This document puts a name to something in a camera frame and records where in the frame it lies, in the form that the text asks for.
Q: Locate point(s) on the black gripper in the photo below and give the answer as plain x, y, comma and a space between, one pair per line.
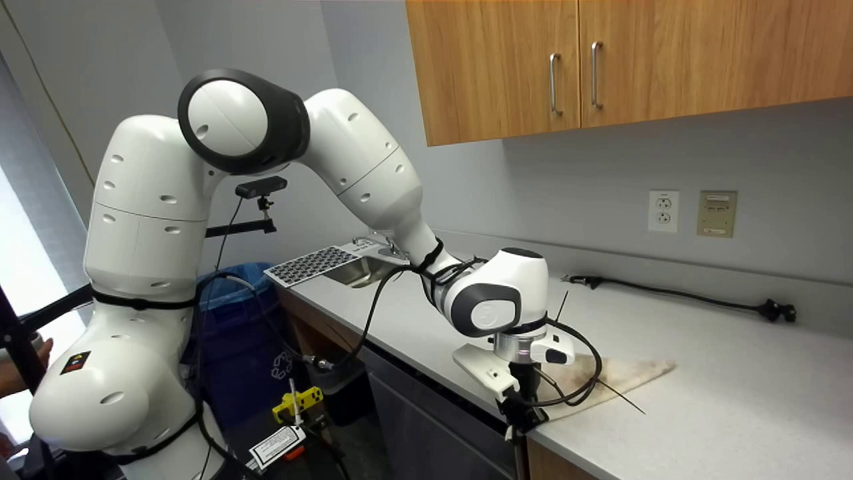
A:
524, 376

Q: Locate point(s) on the stained white cloth towel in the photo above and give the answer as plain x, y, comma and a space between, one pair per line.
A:
622, 380

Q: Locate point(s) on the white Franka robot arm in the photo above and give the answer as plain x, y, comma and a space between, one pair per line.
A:
149, 240

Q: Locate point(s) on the base cabinet with drawers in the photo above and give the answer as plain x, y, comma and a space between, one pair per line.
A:
426, 416

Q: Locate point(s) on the yellow clamp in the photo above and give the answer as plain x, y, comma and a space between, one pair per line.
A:
297, 403

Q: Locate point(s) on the white electrical outlet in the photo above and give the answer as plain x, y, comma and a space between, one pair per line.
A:
662, 211

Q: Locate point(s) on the silver clamp with red grip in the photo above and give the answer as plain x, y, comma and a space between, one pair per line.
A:
274, 445

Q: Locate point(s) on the grey dish drying rack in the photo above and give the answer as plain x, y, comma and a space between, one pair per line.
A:
309, 264

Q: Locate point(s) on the blue recycling bin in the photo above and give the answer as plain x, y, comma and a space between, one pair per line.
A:
240, 355

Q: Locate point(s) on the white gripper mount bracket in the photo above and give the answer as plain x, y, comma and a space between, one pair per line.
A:
553, 351

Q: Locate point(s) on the beige wall switch plate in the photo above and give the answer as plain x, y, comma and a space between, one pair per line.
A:
716, 213

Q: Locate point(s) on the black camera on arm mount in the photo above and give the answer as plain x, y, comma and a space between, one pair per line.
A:
261, 187

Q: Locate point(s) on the wooden wall cabinet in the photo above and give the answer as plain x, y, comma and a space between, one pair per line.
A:
693, 63

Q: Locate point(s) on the black metal frame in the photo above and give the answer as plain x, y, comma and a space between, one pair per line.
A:
17, 343

